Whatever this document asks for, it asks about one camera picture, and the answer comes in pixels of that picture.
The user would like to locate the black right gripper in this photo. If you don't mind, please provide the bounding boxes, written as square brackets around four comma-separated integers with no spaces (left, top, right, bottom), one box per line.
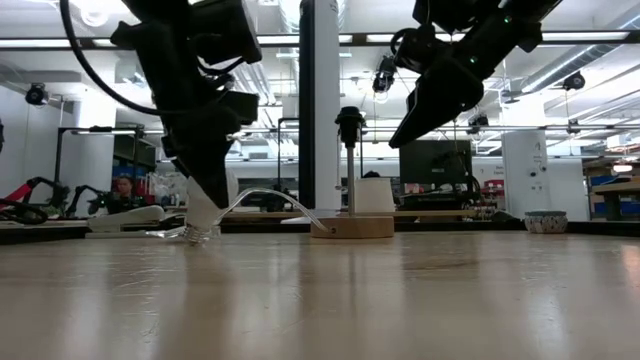
[389,12,544,149]

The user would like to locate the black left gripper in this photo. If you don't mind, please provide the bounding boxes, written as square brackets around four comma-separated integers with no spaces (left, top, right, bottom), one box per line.
[109,22,242,210]

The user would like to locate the white light bulb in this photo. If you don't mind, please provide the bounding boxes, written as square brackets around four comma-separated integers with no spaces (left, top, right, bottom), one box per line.
[183,167,241,245]

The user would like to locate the black computer monitor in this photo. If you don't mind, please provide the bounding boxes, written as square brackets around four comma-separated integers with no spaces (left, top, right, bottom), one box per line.
[398,139,474,199]

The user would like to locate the person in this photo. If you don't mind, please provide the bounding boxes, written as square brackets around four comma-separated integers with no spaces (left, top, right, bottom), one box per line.
[107,174,149,215]

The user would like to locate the white flat device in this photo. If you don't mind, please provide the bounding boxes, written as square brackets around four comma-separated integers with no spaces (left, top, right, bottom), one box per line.
[84,204,170,239]

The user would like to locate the white lampshade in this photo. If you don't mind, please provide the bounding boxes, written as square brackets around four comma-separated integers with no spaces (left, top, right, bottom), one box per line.
[353,177,396,214]

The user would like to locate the white building pillar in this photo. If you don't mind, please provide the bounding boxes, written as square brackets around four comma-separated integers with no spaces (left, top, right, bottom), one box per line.
[501,129,550,222]

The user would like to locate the wooden base lamp stand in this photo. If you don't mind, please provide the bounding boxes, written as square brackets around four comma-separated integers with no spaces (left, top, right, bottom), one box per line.
[309,105,396,240]

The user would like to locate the ceiling light strip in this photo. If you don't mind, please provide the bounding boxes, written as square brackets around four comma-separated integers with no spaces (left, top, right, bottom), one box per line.
[542,30,632,43]
[0,37,126,49]

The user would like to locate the patterned ceramic bowl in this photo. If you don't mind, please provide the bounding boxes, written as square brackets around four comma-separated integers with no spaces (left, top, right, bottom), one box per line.
[523,209,570,235]

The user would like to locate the wooden workbench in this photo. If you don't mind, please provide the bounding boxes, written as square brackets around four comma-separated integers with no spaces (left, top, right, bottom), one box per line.
[591,178,640,222]

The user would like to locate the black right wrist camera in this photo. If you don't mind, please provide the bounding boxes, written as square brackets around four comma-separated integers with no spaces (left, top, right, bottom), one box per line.
[389,23,444,76]

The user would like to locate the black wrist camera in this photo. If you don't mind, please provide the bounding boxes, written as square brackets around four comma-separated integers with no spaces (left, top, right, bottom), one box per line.
[389,23,444,76]
[218,90,261,126]

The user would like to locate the black metal frame rig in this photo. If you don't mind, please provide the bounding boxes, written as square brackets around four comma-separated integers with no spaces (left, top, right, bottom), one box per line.
[276,116,301,210]
[53,124,166,206]

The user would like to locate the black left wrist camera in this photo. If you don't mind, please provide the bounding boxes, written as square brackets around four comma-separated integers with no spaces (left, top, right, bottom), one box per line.
[218,90,261,126]

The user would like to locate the clear lamp power cable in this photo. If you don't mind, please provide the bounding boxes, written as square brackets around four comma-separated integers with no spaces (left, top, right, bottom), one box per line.
[144,187,335,241]

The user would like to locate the silver ceiling air duct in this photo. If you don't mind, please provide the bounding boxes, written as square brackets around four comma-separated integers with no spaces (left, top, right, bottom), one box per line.
[502,9,640,96]

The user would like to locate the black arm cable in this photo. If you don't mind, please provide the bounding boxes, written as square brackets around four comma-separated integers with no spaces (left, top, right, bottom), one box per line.
[58,0,166,117]

